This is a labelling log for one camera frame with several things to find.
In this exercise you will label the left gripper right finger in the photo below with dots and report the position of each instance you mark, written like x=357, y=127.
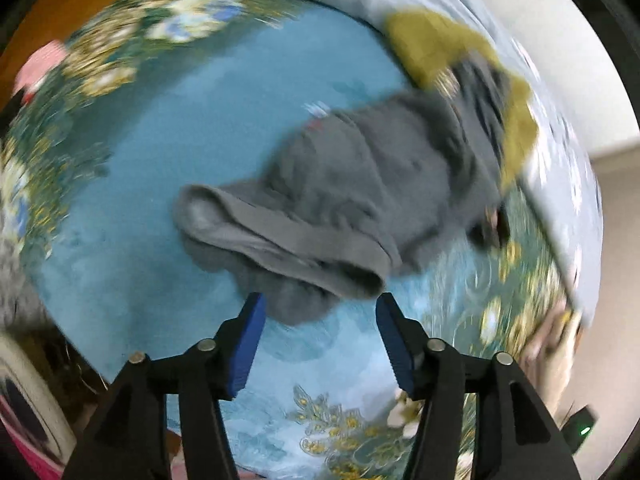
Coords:
x=515, y=435

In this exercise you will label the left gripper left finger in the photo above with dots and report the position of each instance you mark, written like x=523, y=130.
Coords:
x=126, y=436

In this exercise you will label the grey sweatpants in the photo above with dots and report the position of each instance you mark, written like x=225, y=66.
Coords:
x=359, y=197

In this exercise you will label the person's right hand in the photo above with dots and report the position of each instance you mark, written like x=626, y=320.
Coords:
x=547, y=358

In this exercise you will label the light blue floral quilt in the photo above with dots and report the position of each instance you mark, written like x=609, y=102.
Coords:
x=542, y=149

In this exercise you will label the teal floral bed blanket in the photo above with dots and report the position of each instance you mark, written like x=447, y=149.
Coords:
x=159, y=94

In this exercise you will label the pink cloth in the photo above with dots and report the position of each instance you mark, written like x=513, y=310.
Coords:
x=33, y=73

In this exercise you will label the olive yellow knit garment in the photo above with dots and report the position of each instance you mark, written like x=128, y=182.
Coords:
x=428, y=44

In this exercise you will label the orange wooden bed frame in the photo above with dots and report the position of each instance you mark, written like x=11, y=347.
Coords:
x=46, y=20

